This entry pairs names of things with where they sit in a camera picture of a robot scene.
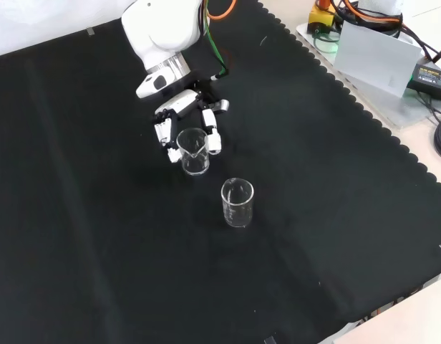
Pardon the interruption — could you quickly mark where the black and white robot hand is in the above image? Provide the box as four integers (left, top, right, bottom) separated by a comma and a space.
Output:
153, 71, 223, 164

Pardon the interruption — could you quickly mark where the clear glass graduated beaker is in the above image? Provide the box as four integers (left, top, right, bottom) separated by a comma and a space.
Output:
220, 177, 256, 229

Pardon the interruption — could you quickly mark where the green cable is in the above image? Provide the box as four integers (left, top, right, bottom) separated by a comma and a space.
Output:
201, 10, 231, 78

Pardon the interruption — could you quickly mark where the grey metal base plate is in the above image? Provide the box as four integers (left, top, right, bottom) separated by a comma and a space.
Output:
294, 17, 441, 130

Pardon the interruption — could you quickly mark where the pale board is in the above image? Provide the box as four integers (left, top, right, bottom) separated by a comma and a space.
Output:
333, 19, 423, 100

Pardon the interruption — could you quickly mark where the clear glass beaker with spout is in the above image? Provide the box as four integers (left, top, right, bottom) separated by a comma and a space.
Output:
175, 128, 211, 177

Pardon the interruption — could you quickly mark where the orange cable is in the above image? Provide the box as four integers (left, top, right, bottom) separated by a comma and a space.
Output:
202, 0, 238, 21

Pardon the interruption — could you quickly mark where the black power adapter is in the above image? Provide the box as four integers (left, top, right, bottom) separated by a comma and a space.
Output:
405, 60, 441, 98

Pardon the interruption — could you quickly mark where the yellow stop button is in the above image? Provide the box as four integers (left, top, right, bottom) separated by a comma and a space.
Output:
307, 0, 345, 34

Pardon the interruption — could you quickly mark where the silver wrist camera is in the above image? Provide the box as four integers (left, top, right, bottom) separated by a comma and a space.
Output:
212, 99, 231, 115

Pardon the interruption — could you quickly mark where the black bench cloth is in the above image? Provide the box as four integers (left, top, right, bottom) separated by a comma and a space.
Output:
0, 0, 441, 344

